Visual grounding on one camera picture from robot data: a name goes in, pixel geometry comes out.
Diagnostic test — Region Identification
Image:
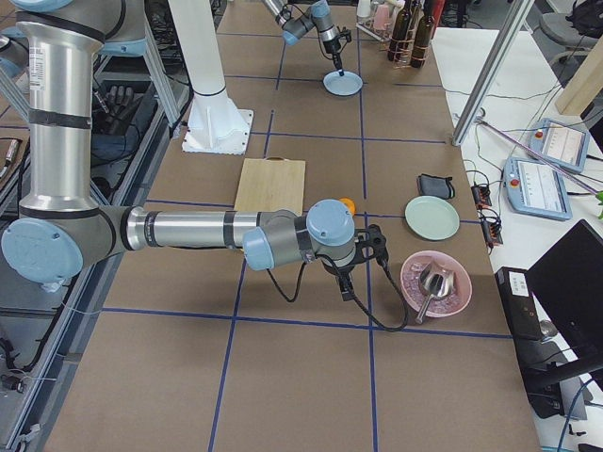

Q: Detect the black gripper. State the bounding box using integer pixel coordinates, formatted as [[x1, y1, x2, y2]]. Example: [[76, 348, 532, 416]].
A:
[[321, 224, 389, 301], [319, 26, 351, 76]]

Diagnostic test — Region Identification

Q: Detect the light blue plate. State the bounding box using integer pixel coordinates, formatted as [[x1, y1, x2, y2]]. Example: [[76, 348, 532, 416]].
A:
[[322, 71, 364, 97]]

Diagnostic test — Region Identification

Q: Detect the light green plate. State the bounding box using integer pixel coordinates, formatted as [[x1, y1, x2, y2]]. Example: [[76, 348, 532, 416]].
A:
[[404, 196, 460, 241]]

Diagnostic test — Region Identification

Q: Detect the white cup on rack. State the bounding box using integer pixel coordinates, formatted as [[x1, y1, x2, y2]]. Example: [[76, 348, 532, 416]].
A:
[[356, 0, 371, 21]]

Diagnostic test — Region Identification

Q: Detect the pink bowl with ice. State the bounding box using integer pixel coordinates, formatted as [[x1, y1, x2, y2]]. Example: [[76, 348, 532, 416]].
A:
[[400, 250, 473, 321]]

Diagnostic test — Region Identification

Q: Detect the dark green wine bottle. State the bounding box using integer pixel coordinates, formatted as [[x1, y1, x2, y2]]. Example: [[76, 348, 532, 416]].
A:
[[387, 1, 413, 61]]

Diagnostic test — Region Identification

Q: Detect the orange mandarin fruit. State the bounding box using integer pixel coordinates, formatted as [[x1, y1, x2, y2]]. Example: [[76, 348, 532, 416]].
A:
[[339, 198, 356, 216]]

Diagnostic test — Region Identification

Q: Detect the steel ice scoop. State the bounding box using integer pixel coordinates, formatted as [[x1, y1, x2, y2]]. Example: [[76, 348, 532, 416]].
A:
[[416, 261, 455, 324]]

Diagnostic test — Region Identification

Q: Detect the bamboo cutting board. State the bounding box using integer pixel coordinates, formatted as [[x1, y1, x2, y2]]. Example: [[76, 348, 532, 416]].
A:
[[235, 158, 306, 215]]

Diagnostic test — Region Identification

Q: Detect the folded grey cloth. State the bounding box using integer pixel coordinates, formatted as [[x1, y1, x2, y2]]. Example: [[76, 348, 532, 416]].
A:
[[417, 173, 456, 200]]

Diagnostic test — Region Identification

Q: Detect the black computer box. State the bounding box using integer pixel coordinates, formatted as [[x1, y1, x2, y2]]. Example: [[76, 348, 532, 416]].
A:
[[496, 266, 559, 343]]

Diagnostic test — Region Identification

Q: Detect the green tipped grabber stick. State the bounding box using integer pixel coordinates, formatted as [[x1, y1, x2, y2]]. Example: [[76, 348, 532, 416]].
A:
[[475, 120, 602, 205]]

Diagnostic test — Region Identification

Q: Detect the near teach pendant tablet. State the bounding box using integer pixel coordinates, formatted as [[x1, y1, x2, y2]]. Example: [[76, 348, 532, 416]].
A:
[[503, 157, 572, 221]]

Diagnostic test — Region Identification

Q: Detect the teach pendant tablet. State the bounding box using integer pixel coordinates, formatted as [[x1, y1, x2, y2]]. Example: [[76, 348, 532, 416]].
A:
[[503, 157, 572, 221], [530, 118, 591, 174]]

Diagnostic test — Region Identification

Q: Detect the black monitor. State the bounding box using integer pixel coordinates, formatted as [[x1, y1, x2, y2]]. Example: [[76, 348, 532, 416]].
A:
[[524, 219, 602, 392]]

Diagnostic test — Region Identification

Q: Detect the far teach pendant tablet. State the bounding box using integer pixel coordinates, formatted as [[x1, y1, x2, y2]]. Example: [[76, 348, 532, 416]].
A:
[[530, 118, 591, 174]]

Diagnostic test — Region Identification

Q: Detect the copper wire bottle rack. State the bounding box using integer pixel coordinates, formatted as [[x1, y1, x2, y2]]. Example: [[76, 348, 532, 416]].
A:
[[387, 11, 430, 69]]

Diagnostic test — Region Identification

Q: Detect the aluminium frame post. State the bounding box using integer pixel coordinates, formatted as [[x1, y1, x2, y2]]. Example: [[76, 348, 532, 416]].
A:
[[451, 0, 535, 146]]

